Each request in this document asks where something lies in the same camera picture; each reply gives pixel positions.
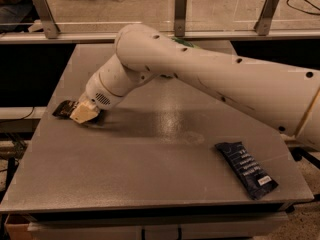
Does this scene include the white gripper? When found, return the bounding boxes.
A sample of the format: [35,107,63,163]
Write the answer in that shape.
[70,72,123,124]

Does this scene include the black chocolate rxbar wrapper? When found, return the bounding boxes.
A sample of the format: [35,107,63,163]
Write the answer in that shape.
[52,99,104,127]

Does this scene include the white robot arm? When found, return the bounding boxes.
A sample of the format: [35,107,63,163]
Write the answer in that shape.
[71,24,320,150]

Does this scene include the green rice chip bag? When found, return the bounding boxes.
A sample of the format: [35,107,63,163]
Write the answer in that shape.
[160,37,201,79]

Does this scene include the dark blue rxbar wrapper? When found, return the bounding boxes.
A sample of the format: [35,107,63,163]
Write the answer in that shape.
[215,142,278,200]

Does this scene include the clear acrylic barrier panel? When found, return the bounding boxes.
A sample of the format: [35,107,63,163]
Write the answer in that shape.
[0,0,320,35]

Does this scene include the seated person in background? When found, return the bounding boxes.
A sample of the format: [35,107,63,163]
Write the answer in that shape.
[0,0,33,32]

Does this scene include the cardboard box under table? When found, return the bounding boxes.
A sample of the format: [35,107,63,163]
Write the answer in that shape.
[5,215,33,240]

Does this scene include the left metal panel bracket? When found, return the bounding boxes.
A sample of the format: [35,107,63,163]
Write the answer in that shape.
[32,0,60,39]

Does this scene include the metal panel bracket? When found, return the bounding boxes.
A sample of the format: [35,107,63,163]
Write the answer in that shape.
[254,0,280,36]
[174,0,187,37]
[32,0,60,39]

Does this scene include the middle metal panel bracket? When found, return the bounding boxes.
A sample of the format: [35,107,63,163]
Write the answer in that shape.
[174,0,187,37]

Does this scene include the right metal panel bracket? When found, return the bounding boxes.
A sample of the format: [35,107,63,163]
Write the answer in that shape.
[254,0,280,36]

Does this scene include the black cable on floor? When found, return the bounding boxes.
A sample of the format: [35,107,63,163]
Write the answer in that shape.
[283,0,320,17]

